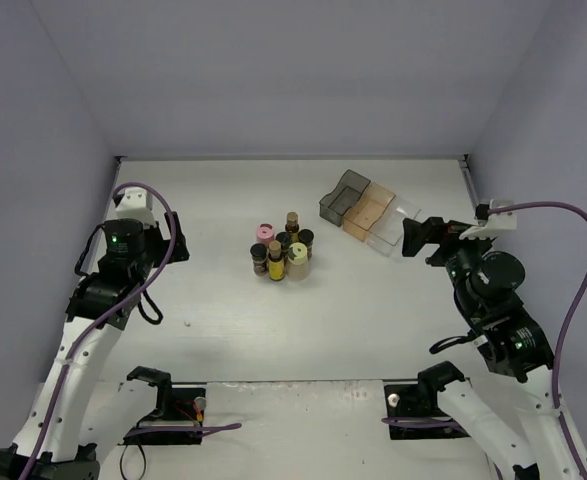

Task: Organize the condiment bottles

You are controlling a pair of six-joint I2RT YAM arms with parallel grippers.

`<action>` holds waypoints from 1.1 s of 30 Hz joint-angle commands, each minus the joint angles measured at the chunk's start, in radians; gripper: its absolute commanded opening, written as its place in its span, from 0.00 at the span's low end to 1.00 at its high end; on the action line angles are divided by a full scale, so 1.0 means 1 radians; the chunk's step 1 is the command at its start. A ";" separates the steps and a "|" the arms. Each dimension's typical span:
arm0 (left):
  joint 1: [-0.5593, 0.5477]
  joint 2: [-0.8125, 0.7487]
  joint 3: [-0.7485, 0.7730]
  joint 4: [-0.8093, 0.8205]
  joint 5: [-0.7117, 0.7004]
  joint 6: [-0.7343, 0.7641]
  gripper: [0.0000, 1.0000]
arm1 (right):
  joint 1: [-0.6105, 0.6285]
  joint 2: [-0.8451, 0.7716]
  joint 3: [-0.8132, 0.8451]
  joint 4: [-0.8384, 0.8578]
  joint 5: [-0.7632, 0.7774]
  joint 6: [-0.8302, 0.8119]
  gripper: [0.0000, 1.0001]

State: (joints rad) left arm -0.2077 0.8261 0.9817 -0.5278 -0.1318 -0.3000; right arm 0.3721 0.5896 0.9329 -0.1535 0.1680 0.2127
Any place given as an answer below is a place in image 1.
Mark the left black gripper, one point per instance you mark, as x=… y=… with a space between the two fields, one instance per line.
x=174 y=245

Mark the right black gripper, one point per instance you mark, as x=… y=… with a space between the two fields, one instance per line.
x=438 y=242

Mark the black lid spice jar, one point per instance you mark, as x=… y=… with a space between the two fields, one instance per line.
x=285 y=240
x=306 y=237
x=259 y=253

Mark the yellow lid beige jar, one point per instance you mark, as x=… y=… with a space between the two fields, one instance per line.
x=298 y=267

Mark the brown sauce bottle cork cap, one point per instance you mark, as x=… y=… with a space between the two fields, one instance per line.
x=292 y=223

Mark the pink lid condiment jar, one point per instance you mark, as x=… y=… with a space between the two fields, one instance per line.
x=265 y=234

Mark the yellow sauce bottle cork cap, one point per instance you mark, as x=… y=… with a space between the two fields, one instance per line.
x=276 y=266

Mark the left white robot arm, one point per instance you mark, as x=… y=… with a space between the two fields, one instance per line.
x=59 y=439

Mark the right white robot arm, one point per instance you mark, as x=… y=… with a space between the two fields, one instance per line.
x=514 y=349

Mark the clear plastic bin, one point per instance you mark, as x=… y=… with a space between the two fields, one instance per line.
x=386 y=235

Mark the amber plastic bin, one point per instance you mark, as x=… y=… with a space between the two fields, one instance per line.
x=360 y=218

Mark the dark smoke plastic bin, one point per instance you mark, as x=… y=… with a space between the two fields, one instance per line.
x=348 y=191

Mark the black lid spice jar front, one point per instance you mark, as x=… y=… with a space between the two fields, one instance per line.
x=259 y=253

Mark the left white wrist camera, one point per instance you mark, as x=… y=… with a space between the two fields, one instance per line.
x=135 y=203

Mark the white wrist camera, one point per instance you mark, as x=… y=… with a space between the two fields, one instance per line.
x=491 y=223
x=135 y=203

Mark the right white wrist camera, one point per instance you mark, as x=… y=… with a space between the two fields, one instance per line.
x=491 y=223

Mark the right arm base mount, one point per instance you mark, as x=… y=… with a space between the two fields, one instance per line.
x=412 y=411

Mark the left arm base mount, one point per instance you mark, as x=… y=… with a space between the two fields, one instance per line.
x=178 y=416

